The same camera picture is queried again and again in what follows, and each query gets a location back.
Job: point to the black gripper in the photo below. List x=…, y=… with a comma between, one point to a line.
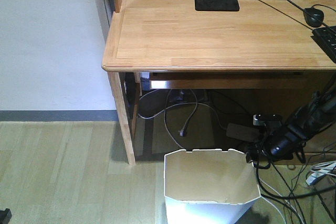
x=279, y=144

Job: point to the white paper trash bin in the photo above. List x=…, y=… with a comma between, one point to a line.
x=208, y=186

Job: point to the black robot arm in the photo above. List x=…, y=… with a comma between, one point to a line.
x=314, y=118

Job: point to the white power strip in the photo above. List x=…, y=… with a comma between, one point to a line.
x=240, y=132
x=318, y=171

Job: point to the white power strip right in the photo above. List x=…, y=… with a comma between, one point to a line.
x=318, y=171

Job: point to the black keyboard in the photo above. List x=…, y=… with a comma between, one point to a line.
x=325, y=39

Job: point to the black computer mouse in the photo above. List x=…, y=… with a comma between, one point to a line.
x=313, y=17

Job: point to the wooden desk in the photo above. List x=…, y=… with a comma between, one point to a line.
x=263, y=45

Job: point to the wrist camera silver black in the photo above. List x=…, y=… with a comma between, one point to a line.
x=267, y=120

